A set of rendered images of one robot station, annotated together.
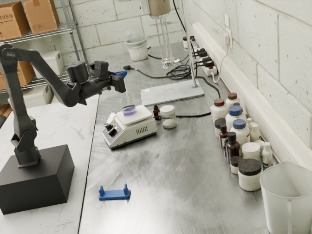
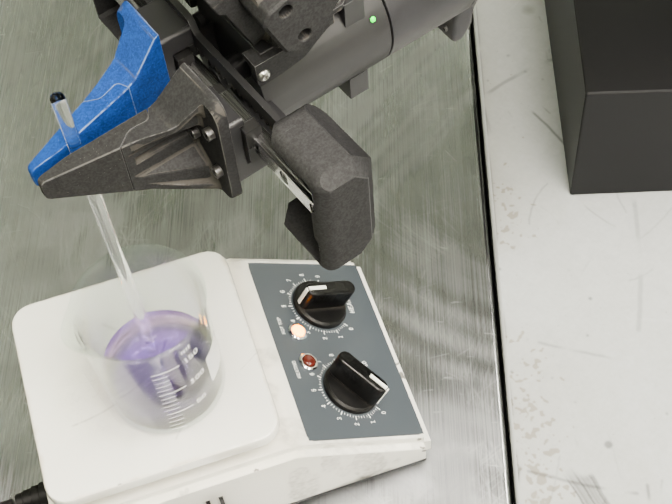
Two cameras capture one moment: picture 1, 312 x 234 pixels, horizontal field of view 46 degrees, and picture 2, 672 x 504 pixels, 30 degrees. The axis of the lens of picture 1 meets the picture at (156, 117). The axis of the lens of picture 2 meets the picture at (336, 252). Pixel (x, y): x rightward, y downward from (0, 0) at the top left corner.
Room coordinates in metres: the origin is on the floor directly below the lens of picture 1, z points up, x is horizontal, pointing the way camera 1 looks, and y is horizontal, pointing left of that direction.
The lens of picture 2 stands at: (1.62, 0.22, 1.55)
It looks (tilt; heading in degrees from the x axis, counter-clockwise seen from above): 56 degrees down; 185
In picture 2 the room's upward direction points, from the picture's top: 7 degrees counter-clockwise
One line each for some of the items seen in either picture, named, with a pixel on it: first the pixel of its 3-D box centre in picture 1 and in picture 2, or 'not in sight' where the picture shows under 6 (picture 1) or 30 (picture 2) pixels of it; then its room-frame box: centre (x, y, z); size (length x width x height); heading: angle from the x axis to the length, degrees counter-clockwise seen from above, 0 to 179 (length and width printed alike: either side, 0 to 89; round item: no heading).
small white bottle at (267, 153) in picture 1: (267, 154); not in sight; (0.94, -0.32, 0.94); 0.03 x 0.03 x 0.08
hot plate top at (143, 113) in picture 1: (133, 114); (141, 372); (1.31, 0.08, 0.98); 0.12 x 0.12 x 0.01; 17
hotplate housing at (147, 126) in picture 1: (130, 126); (202, 395); (1.31, 0.11, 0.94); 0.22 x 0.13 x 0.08; 107
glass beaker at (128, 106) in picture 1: (128, 104); (148, 348); (1.32, 0.10, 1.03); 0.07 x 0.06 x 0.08; 122
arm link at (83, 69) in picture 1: (74, 82); not in sight; (1.21, 0.26, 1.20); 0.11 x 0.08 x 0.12; 121
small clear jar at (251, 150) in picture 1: (251, 155); not in sight; (0.96, -0.28, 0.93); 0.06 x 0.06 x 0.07
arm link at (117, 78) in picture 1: (101, 83); (273, 46); (1.26, 0.17, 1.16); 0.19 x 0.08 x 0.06; 36
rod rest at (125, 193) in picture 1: (113, 191); not in sight; (0.93, 0.18, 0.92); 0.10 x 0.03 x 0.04; 78
